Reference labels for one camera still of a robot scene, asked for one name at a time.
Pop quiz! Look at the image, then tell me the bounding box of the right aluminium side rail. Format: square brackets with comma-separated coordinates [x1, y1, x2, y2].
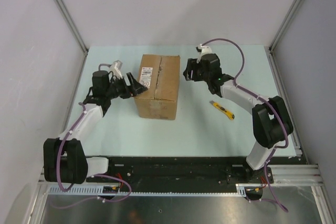
[264, 46, 305, 161]

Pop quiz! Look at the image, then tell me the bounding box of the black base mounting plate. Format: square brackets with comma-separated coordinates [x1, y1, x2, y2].
[86, 155, 275, 193]

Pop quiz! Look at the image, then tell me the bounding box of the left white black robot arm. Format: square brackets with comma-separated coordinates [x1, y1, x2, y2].
[43, 70, 147, 187]

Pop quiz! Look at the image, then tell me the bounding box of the yellow utility knife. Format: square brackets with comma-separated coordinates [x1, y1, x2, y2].
[209, 101, 235, 120]

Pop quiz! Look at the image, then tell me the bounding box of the purple cable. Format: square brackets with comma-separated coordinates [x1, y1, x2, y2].
[199, 37, 289, 214]
[49, 62, 132, 210]

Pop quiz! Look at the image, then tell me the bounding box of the aluminium frame post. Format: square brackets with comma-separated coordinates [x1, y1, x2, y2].
[54, 0, 89, 56]
[268, 0, 304, 52]

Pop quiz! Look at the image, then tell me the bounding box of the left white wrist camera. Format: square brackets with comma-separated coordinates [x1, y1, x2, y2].
[109, 60, 123, 79]

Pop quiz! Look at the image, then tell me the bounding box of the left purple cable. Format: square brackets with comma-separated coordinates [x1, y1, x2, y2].
[49, 62, 132, 210]

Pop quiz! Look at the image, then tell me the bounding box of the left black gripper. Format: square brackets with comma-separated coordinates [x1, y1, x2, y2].
[106, 73, 148, 100]

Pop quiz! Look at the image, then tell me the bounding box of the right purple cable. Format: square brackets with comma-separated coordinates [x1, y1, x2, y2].
[199, 37, 289, 214]

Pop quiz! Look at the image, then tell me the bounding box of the right aluminium frame post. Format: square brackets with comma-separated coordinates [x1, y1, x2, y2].
[268, 0, 304, 52]

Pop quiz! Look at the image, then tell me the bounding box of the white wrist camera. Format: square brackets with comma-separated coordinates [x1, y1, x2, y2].
[109, 60, 123, 79]
[196, 44, 212, 63]

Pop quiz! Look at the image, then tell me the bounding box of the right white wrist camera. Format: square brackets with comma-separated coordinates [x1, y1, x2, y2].
[196, 44, 212, 63]

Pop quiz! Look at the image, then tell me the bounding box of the brown cardboard express box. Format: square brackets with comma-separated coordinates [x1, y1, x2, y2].
[134, 54, 181, 120]

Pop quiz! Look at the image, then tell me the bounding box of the left aluminium frame post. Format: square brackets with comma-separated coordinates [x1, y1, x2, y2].
[54, 0, 89, 56]

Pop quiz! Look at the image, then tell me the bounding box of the white slotted cable duct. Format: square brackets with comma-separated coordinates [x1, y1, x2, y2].
[47, 184, 251, 197]

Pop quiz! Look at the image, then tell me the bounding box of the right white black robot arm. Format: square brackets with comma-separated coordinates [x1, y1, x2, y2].
[183, 54, 293, 183]

